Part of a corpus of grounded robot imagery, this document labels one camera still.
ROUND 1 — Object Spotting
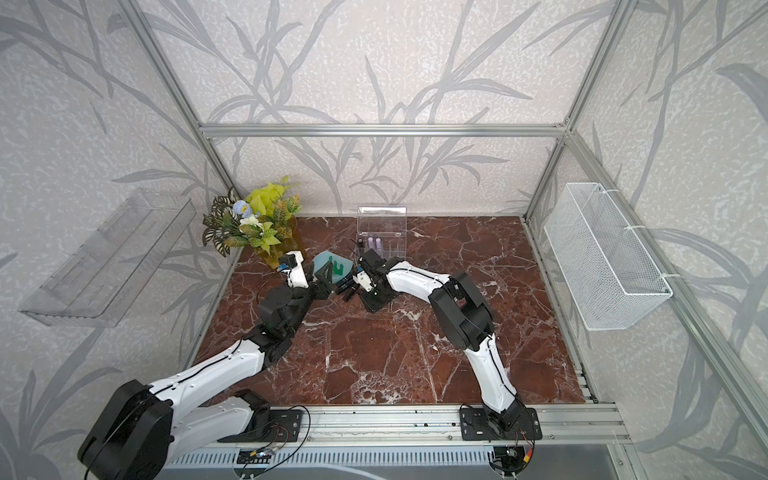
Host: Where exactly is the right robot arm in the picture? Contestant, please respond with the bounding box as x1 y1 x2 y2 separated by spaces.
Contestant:
354 249 525 431

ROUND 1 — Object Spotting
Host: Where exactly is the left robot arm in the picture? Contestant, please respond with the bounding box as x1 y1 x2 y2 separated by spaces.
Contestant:
77 262 332 479

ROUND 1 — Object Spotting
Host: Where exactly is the clear acrylic lipstick organizer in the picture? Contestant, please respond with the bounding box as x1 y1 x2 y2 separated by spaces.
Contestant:
357 205 408 259

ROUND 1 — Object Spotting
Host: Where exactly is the teal dustpan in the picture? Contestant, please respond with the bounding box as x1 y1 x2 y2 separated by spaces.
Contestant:
313 250 353 283

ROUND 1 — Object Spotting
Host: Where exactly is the black gold lipstick tube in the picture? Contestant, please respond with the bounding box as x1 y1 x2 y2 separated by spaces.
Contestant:
334 276 356 295

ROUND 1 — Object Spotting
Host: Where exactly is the artificial plant in vase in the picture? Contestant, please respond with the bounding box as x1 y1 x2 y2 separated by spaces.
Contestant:
202 176 302 269

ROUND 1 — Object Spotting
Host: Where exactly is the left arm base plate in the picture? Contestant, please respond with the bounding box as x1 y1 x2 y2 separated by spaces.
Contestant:
218 408 304 444

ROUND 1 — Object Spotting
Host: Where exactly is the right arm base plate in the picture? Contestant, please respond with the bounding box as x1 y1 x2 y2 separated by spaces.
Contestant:
459 402 543 441

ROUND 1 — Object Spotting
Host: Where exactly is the clear plastic wall shelf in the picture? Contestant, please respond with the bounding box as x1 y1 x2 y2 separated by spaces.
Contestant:
19 188 196 328

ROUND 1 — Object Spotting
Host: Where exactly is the white wire mesh basket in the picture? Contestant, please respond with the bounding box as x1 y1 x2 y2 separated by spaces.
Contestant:
544 182 673 331

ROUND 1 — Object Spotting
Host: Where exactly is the aluminium front rail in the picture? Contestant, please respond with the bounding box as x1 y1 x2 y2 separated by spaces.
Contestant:
155 403 631 450

